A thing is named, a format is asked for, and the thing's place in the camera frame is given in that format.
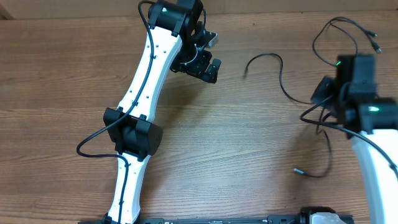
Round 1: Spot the long black USB cable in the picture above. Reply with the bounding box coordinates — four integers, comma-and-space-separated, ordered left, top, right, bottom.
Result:
243, 52, 333, 179

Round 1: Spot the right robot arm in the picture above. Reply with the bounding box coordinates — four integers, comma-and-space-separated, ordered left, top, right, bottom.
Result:
311, 54, 397, 223

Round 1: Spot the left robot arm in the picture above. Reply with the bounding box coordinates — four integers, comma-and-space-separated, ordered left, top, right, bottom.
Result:
102, 0, 221, 223

